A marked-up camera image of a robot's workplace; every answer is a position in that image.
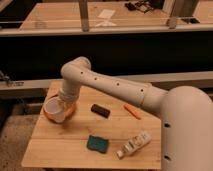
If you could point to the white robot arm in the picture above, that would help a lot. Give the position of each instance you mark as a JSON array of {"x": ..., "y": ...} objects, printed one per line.
[{"x": 186, "y": 113}]

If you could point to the orange ceramic bowl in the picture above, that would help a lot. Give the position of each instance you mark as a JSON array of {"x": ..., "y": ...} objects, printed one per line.
[{"x": 69, "y": 108}]

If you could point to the small black block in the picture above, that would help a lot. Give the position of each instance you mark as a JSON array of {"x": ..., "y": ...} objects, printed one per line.
[{"x": 100, "y": 110}]

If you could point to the orange marker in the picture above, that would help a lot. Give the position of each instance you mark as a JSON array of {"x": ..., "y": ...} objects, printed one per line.
[{"x": 132, "y": 111}]

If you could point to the green sponge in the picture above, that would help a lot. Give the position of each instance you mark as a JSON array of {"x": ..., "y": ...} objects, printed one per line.
[{"x": 98, "y": 144}]

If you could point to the white paper sheet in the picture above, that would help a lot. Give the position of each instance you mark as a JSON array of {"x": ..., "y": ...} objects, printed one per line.
[{"x": 106, "y": 14}]

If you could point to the grey metal post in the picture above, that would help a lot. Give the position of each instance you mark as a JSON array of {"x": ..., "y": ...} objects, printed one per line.
[
  {"x": 175, "y": 11},
  {"x": 83, "y": 7}
]

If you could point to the metal clamp on rail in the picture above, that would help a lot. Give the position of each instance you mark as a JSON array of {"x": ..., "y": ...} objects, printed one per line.
[{"x": 8, "y": 81}]

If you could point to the grey metal post right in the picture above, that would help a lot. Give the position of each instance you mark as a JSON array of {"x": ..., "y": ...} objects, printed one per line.
[{"x": 175, "y": 11}]

